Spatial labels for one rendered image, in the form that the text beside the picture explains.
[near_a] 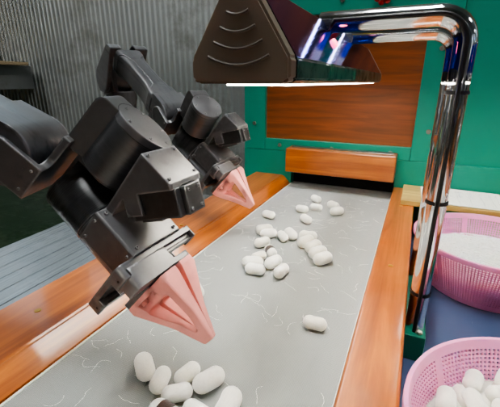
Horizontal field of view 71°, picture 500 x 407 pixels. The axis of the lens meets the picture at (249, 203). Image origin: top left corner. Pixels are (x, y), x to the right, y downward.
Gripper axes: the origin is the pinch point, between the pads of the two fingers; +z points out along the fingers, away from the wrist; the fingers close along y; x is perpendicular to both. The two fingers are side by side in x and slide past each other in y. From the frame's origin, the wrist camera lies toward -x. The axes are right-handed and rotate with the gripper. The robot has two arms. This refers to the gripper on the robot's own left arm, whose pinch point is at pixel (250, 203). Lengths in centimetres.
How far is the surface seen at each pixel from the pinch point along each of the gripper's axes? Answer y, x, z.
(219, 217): 2.5, 9.4, -3.0
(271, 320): -22.5, -3.1, 15.3
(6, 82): 166, 200, -270
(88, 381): -40.1, 5.9, 4.7
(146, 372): -37.7, 0.8, 8.2
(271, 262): -10.3, -1.2, 10.4
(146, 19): 203, 68, -191
